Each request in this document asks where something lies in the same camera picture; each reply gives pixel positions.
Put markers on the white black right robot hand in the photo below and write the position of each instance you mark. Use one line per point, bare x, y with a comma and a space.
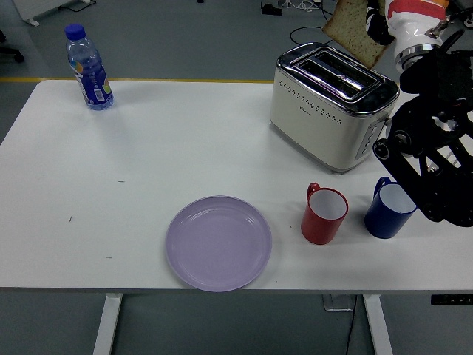
414, 26

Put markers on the slice of toast bread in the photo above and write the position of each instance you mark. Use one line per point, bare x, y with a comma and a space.
351, 33

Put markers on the cream and chrome toaster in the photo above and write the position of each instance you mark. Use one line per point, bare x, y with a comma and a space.
314, 125

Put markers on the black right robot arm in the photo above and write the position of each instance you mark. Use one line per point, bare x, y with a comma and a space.
436, 74

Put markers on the purple round plate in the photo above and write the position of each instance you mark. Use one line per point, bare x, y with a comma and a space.
218, 244

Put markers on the black power adapter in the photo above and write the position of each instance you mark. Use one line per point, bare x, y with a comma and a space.
271, 10

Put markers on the blue mug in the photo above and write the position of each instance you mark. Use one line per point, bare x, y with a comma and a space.
382, 222

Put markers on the red mug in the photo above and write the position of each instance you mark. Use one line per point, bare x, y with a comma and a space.
318, 229

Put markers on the black table control panel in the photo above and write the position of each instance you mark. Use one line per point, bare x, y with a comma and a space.
451, 299

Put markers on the white table leg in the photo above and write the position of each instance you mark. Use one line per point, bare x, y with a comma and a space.
378, 325
107, 325

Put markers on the water bottle with blue cap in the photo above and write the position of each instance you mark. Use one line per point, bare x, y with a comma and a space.
90, 74

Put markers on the white furniture foot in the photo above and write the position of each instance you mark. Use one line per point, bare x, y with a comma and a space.
33, 9

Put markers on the black office chair base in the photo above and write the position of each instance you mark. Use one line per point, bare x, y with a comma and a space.
11, 51

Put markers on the clear plastic bracket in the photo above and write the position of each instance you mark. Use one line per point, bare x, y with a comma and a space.
336, 303

